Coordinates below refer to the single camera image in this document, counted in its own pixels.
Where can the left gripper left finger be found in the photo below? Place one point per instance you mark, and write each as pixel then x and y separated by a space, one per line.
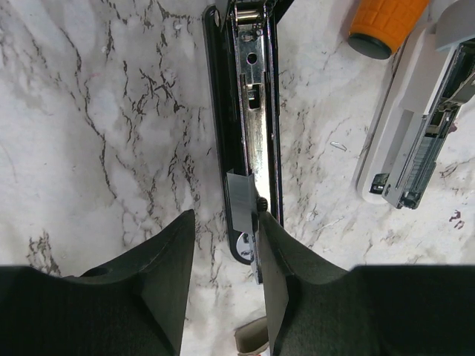
pixel 134 304

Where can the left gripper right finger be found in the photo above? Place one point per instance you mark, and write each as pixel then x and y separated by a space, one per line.
pixel 314 307

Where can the red white staple box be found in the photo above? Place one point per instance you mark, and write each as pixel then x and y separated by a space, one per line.
pixel 253 339

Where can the grey staple strip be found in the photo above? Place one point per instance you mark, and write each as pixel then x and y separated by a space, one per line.
pixel 424 164
pixel 243 202

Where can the black stapler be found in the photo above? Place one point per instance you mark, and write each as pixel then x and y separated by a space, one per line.
pixel 242 54

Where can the orange handled screwdriver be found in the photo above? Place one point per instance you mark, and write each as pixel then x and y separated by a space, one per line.
pixel 380 27

